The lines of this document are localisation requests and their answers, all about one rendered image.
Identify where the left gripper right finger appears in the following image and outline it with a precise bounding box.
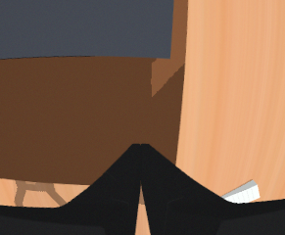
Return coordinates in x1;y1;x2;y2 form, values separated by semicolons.
141;144;285;235

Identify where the dark grey network switch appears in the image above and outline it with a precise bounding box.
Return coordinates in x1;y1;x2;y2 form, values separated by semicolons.
0;0;174;60

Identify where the brown wooden stand with grey legs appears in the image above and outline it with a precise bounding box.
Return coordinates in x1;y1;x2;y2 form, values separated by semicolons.
0;0;188;185

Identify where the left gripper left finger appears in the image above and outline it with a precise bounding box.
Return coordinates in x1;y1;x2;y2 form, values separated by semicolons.
0;144;142;235

